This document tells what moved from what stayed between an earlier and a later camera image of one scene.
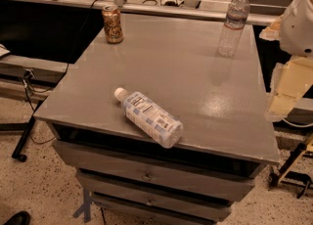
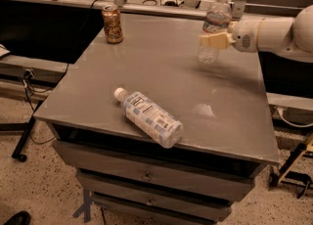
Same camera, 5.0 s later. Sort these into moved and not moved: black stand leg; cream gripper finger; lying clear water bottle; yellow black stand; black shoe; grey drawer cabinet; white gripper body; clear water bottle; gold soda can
Moved: white gripper body; clear water bottle; cream gripper finger
Not moved: lying clear water bottle; yellow black stand; black shoe; grey drawer cabinet; black stand leg; gold soda can
